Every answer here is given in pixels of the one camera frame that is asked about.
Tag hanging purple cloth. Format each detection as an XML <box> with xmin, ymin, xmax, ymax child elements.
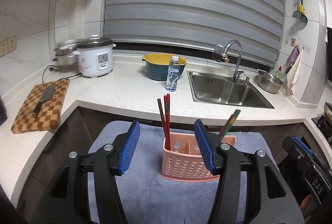
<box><xmin>285</xmin><ymin>45</ymin><xmax>300</xmax><ymax>74</ymax></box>

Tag gold lidded pot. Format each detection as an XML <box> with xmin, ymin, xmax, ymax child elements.
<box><xmin>323</xmin><ymin>101</ymin><xmax>332</xmax><ymax>118</ymax></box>

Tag black cleaver knife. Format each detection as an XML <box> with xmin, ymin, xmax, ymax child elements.
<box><xmin>33</xmin><ymin>84</ymin><xmax>57</xmax><ymax>117</ymax></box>

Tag person's right hand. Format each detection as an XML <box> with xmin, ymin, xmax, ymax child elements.
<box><xmin>299</xmin><ymin>194</ymin><xmax>313</xmax><ymax>223</ymax></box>

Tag black power cable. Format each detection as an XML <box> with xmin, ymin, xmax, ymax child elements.
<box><xmin>41</xmin><ymin>64</ymin><xmax>82</xmax><ymax>83</ymax></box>

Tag hanging kitchen utensils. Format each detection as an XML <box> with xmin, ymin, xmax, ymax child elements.
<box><xmin>292</xmin><ymin>0</ymin><xmax>308</xmax><ymax>24</ymax></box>

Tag green dish soap bottle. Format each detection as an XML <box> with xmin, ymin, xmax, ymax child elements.
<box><xmin>275</xmin><ymin>66</ymin><xmax>282</xmax><ymax>79</ymax></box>

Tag hanging cream towel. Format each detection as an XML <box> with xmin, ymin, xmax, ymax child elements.
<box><xmin>286</xmin><ymin>47</ymin><xmax>303</xmax><ymax>96</ymax></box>

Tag stainless steamer pot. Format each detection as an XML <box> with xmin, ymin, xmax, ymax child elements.
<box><xmin>52</xmin><ymin>39</ymin><xmax>81</xmax><ymax>66</ymax></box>

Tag wall power socket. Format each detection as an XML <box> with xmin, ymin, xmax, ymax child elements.
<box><xmin>0</xmin><ymin>37</ymin><xmax>17</xmax><ymax>57</ymax></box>

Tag chrome kitchen faucet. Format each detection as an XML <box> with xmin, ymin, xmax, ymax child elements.
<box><xmin>211</xmin><ymin>39</ymin><xmax>245</xmax><ymax>84</ymax></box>

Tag white rice cooker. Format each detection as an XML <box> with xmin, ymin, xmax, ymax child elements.
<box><xmin>73</xmin><ymin>35</ymin><xmax>116</xmax><ymax>78</ymax></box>

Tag grey window blind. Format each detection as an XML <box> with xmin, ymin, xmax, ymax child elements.
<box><xmin>104</xmin><ymin>0</ymin><xmax>285</xmax><ymax>66</ymax></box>

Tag clear water bottle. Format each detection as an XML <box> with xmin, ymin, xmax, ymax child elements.
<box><xmin>165</xmin><ymin>56</ymin><xmax>180</xmax><ymax>92</ymax></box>

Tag checkered wooden cutting board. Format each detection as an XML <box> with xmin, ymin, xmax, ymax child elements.
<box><xmin>11</xmin><ymin>79</ymin><xmax>70</xmax><ymax>134</ymax></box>

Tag teal and yellow bowl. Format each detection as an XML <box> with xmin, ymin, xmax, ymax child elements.
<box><xmin>141</xmin><ymin>53</ymin><xmax>173</xmax><ymax>82</ymax></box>

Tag grey-blue plush table cloth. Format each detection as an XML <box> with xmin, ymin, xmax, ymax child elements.
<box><xmin>87</xmin><ymin>120</ymin><xmax>280</xmax><ymax>224</ymax></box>

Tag stainless steel bowl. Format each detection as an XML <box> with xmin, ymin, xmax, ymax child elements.
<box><xmin>258</xmin><ymin>69</ymin><xmax>283</xmax><ymax>94</ymax></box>

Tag stainless steel sink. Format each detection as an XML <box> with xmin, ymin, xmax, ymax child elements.
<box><xmin>187</xmin><ymin>71</ymin><xmax>273</xmax><ymax>109</ymax></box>

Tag pink perforated utensil holder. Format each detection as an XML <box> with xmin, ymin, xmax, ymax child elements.
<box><xmin>160</xmin><ymin>132</ymin><xmax>238</xmax><ymax>183</ymax></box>

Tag bright red chopstick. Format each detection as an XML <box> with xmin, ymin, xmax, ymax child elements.
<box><xmin>218</xmin><ymin>114</ymin><xmax>234</xmax><ymax>140</ymax></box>
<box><xmin>164</xmin><ymin>94</ymin><xmax>171</xmax><ymax>150</ymax></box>

